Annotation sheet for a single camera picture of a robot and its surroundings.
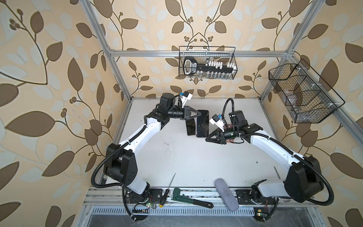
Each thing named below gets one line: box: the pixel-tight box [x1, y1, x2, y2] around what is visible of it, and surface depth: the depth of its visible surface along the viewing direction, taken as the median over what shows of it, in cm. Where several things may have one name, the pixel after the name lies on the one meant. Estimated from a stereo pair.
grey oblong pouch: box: [214, 178, 240, 212], surface depth 73 cm
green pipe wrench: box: [171, 187, 215, 209], surface depth 75 cm
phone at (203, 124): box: [196, 109, 210, 138], surface depth 74 cm
